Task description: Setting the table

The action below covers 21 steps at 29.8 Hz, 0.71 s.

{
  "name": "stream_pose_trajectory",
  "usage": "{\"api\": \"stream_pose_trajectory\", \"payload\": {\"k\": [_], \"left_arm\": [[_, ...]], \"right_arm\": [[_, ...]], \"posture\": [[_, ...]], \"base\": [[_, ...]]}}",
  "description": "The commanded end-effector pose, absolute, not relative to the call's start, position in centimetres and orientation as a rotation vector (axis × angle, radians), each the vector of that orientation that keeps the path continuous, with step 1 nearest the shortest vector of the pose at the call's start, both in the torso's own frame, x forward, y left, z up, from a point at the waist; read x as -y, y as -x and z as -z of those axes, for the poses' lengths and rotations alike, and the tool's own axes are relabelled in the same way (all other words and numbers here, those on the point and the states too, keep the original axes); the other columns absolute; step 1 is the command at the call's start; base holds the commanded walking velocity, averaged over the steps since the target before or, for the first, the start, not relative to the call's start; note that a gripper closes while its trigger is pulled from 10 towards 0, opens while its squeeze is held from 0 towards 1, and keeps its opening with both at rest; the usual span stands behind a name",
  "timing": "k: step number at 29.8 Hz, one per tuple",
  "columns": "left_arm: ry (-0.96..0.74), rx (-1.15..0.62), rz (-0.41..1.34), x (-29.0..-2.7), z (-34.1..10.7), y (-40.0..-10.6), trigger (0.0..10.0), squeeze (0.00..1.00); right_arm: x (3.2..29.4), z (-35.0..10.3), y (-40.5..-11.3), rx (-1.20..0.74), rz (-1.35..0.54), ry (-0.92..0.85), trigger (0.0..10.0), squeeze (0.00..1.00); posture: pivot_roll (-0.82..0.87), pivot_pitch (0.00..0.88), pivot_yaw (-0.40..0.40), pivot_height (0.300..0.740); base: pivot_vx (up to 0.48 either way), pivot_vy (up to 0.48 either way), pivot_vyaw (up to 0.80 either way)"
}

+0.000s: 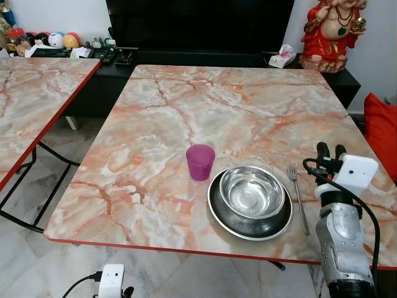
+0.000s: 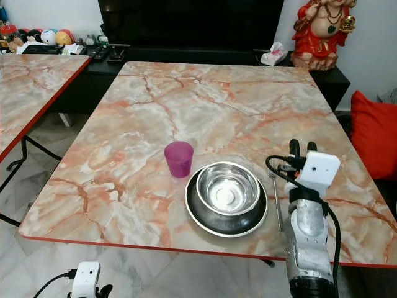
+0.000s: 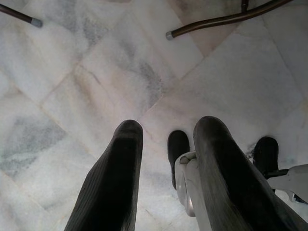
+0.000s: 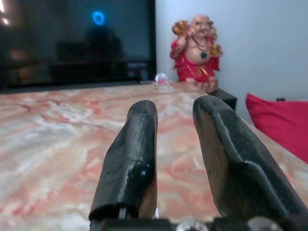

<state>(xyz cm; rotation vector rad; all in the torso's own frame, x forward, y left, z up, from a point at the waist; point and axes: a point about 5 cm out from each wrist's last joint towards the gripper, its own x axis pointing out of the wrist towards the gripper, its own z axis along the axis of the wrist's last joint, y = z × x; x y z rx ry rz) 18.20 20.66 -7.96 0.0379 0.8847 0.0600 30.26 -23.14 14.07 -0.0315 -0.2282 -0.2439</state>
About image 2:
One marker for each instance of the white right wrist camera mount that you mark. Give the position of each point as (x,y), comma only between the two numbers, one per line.
(319,171)

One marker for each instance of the purple plastic cup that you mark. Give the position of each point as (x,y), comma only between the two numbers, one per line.
(178,159)

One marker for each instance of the silver metal fork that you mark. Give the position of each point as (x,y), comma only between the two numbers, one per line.
(277,205)

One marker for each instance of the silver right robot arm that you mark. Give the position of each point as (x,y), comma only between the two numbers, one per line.
(307,236)

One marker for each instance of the white pink tissue packet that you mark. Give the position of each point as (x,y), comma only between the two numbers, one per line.
(273,54)

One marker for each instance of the small green white cup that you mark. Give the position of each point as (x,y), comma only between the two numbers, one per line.
(101,41)

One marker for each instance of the black round toy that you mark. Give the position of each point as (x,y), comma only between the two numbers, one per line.
(35,36)

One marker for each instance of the black television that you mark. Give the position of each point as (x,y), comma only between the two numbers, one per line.
(192,22)

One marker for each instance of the blue bottle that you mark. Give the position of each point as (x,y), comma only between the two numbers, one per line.
(2,13)

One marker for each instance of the dark steel plate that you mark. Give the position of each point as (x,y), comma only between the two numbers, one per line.
(223,225)

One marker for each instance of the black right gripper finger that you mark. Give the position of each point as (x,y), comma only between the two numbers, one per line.
(311,147)
(294,149)

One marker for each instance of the white paper note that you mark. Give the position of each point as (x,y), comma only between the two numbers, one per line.
(75,49)

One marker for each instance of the white round toy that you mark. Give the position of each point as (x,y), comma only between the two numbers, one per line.
(48,37)

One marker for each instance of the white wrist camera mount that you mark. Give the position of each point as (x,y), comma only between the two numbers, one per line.
(319,171)
(85,277)

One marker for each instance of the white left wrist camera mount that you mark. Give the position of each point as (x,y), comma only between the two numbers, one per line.
(85,277)

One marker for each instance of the stainless steel bowl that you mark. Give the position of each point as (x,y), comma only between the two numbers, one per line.
(226,189)

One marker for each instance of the red robed statue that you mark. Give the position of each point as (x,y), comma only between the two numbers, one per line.
(319,34)

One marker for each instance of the red lid jar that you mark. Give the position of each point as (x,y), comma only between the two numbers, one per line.
(11,37)

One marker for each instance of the red cushion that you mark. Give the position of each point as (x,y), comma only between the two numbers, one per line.
(375,136)

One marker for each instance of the orange round toy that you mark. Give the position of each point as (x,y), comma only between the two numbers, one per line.
(64,37)

